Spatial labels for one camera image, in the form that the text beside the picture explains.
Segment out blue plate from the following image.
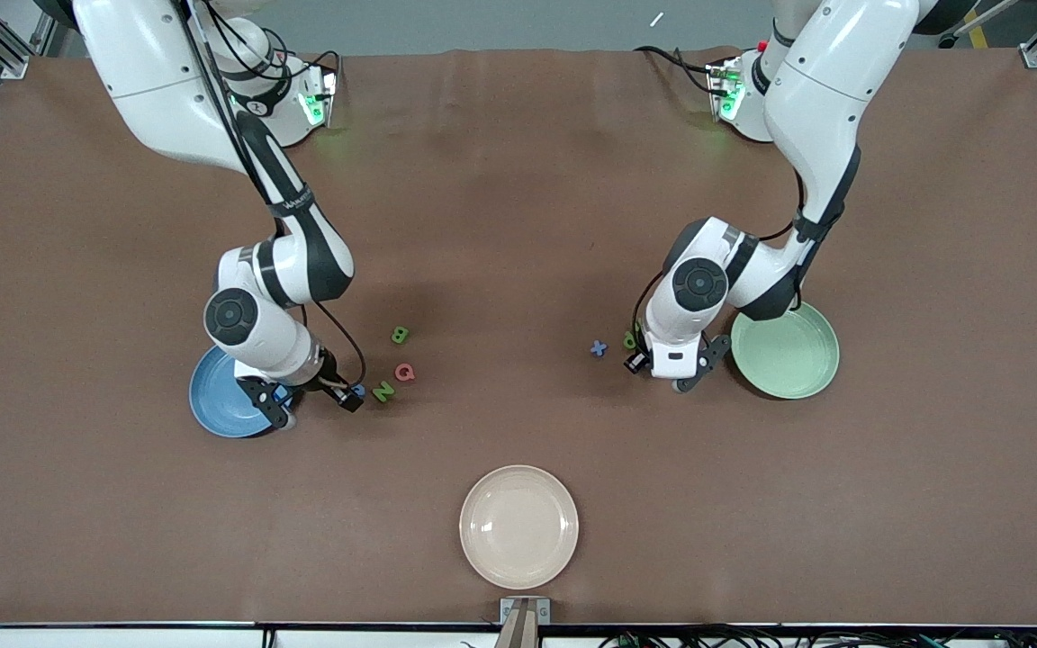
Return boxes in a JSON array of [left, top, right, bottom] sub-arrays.
[[189, 346, 296, 439]]

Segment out green plate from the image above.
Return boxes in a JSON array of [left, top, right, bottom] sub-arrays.
[[730, 301, 841, 401]]

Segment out beige plate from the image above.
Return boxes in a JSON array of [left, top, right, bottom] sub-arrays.
[[459, 464, 580, 590]]

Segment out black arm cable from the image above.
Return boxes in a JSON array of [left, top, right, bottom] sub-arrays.
[[632, 166, 807, 354], [178, 0, 368, 390]]

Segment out tangled black cables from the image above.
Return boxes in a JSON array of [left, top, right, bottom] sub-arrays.
[[595, 624, 1037, 648]]

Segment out white table edge rail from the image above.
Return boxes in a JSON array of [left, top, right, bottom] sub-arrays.
[[0, 623, 1037, 648]]

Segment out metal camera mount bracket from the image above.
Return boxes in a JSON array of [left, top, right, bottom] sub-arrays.
[[493, 597, 552, 648]]

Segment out black base cable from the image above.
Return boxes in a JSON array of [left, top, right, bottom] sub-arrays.
[[289, 50, 343, 91], [634, 45, 717, 96]]

